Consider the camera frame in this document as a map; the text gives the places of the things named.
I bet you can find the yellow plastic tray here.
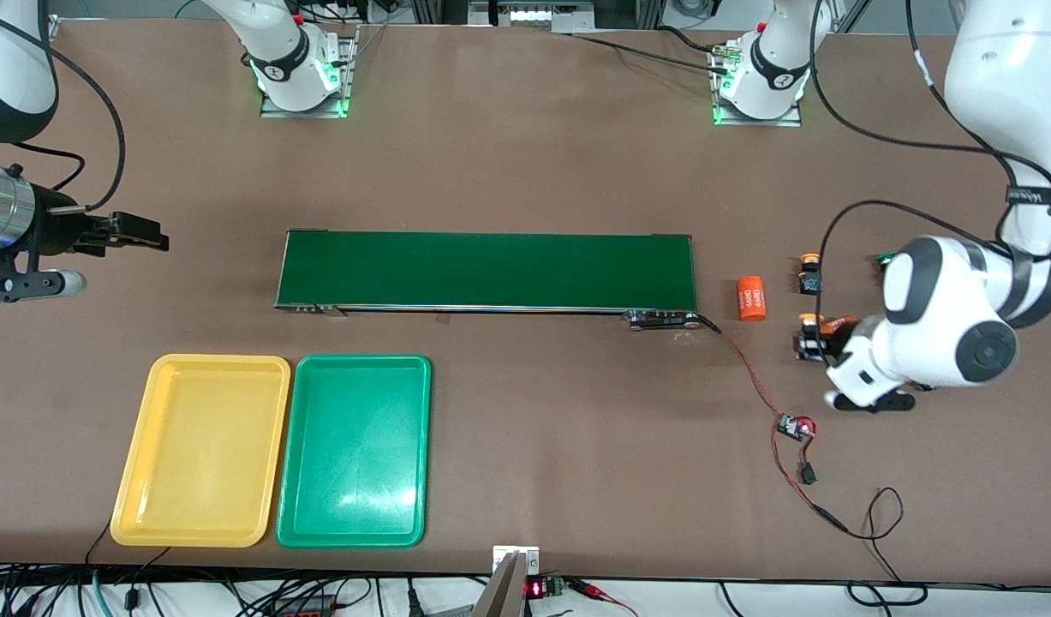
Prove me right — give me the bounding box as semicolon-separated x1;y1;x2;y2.
110;353;292;548

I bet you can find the green plastic tray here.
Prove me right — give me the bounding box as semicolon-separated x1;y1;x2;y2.
275;354;433;549

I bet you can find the red clip lead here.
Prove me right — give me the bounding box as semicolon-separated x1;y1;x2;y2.
568;578;642;617

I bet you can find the green conveyor belt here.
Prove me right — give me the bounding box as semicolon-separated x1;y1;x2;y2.
273;229;702;332

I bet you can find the orange power strip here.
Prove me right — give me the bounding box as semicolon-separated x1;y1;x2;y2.
272;594;342;617

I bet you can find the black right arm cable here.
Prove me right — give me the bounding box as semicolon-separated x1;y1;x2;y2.
0;26;128;215

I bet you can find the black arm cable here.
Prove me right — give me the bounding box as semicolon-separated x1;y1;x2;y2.
0;26;128;215
810;0;1051;288

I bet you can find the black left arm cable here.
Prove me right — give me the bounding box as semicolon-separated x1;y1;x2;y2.
810;0;1051;288

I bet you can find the thin black looped cable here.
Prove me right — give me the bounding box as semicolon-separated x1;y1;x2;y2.
844;487;930;608

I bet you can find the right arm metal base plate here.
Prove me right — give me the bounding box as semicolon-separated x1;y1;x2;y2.
260;24;361;119

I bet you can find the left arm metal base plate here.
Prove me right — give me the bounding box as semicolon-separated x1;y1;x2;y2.
712;43;804;129

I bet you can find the black cable across table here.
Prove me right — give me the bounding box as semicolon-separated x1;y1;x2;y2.
568;31;733;75

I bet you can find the black cable with plug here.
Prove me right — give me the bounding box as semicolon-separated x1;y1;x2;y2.
122;547;173;611

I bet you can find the grey metal camera bracket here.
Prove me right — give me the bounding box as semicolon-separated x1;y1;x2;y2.
472;546;541;617

